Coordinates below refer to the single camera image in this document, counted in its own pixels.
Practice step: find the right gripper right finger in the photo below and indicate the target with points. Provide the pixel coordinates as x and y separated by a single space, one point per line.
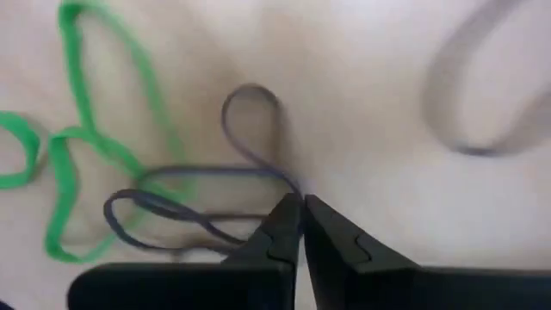
366 284

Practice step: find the green rubber band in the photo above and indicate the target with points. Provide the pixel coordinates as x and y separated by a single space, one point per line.
74 64
30 142

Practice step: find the black rubber band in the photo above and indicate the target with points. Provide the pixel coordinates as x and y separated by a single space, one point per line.
437 94
215 170

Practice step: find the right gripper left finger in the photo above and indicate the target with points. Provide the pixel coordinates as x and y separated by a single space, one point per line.
258 284

